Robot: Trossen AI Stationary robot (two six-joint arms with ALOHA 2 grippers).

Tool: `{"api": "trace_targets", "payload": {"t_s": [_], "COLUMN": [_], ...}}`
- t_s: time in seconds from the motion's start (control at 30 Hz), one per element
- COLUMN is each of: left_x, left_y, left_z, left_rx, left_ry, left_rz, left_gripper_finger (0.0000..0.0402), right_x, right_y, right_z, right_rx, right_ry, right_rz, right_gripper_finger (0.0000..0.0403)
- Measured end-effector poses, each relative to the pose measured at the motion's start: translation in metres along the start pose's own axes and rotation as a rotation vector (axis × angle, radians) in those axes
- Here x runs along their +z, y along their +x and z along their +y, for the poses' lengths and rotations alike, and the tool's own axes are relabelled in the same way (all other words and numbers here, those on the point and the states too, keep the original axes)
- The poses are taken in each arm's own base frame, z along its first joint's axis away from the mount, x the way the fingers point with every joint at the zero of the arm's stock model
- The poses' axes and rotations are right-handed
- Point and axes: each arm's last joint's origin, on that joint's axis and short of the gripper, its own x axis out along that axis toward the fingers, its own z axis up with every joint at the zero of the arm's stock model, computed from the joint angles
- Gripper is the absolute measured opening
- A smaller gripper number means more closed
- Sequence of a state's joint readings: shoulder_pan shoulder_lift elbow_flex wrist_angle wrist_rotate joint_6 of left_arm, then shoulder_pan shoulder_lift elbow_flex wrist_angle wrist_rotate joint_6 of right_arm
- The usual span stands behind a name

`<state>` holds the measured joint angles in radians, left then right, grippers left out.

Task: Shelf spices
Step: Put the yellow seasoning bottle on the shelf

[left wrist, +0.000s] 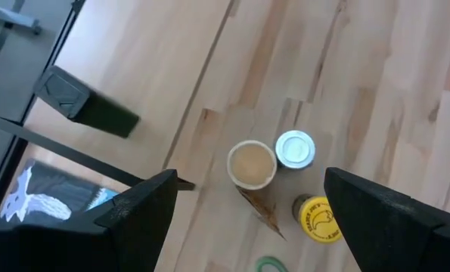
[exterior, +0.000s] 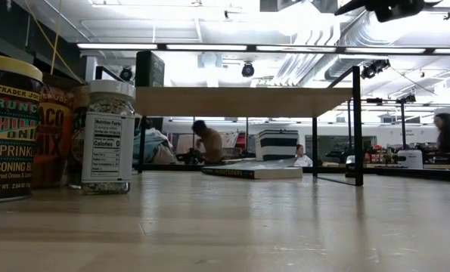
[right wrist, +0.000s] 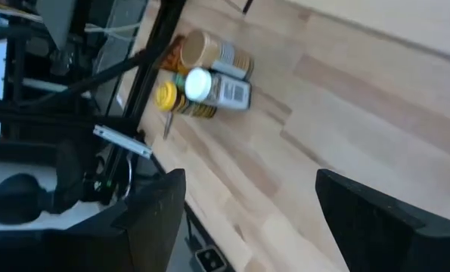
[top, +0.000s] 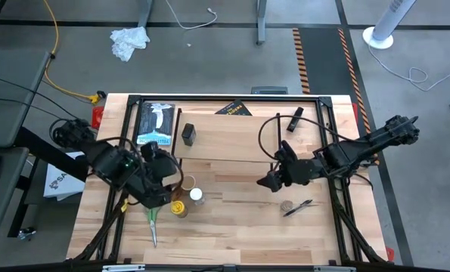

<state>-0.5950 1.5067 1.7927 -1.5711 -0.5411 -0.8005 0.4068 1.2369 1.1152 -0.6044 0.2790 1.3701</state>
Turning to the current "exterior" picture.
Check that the yellow-lidded chili onion seasoning jar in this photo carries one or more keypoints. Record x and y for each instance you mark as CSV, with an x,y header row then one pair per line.
x,y
9,128

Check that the black pole with camera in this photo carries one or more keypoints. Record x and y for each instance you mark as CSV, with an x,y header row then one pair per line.
x,y
403,124

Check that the black paperback book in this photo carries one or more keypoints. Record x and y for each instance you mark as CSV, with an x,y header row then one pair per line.
x,y
255,172

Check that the white-lidded glass seasoning jar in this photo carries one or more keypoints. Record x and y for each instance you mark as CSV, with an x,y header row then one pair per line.
x,y
107,151

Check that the red boxes stack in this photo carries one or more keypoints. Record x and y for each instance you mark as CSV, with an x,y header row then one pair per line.
x,y
374,155

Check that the ceiling air duct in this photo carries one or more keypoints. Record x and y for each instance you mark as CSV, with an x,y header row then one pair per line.
x,y
323,64

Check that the white navy striped box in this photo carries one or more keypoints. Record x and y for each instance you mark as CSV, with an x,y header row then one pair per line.
x,y
277,145

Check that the black monitor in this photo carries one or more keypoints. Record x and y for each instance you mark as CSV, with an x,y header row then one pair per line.
x,y
154,124

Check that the orange taco seasoning packet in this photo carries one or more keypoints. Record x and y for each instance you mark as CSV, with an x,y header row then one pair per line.
x,y
54,132

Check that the small black white device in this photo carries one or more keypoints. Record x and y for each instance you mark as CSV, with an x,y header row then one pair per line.
x,y
349,166

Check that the wooden shelf with black legs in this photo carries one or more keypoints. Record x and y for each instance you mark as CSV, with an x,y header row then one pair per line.
x,y
228,102

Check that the dark green pepper tin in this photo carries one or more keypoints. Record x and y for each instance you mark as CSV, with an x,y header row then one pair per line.
x,y
151,70

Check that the red bag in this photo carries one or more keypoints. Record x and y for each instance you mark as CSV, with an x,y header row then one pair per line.
x,y
241,145

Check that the black ceiling spotlights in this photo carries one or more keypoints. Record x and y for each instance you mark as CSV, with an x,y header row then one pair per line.
x,y
374,68

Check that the grey ceiling box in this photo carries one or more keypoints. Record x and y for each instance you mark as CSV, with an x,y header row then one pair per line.
x,y
285,5

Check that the black rig frame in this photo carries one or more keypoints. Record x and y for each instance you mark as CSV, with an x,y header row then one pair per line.
x,y
417,174

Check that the pile of grey white laundry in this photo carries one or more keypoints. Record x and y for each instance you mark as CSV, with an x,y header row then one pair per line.
x,y
154,147

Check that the round black ceiling camera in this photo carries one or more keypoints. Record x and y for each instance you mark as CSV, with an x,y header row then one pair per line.
x,y
248,70
126,73

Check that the black ceiling lamp fixture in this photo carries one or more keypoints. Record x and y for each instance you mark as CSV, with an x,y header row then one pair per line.
x,y
440,8

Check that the white appliance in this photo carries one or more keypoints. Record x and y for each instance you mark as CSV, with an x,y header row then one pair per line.
x,y
410,158

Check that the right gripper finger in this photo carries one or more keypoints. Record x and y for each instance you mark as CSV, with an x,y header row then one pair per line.
x,y
359,7

